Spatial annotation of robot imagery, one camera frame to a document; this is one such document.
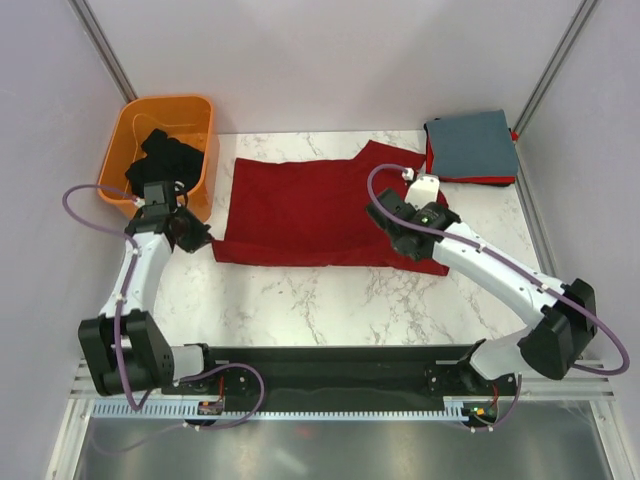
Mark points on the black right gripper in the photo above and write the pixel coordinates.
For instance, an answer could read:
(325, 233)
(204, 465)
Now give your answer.
(418, 206)

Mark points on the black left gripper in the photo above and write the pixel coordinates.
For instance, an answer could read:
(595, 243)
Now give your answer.
(201, 236)

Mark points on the orange plastic laundry basket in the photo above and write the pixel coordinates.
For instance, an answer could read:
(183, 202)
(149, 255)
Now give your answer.
(189, 118)

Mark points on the dark red t shirt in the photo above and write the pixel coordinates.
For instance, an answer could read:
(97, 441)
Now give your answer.
(312, 214)

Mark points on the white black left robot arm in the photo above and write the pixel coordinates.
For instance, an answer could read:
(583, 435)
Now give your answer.
(124, 348)

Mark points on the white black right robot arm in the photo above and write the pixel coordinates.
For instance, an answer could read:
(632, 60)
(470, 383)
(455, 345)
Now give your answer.
(554, 336)

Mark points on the black t shirt in basket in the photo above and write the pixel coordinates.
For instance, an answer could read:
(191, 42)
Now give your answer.
(165, 159)

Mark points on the folded grey blue t shirt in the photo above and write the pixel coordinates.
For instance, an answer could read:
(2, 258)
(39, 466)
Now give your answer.
(472, 145)

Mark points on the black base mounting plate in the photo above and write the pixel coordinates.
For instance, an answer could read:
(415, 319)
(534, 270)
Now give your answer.
(341, 379)

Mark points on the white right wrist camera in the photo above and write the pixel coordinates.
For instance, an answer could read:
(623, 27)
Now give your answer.
(423, 188)

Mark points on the white slotted cable duct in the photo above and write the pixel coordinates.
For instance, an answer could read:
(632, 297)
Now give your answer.
(162, 409)

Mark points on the left aluminium frame post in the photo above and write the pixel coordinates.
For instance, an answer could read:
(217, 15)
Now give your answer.
(99, 40)

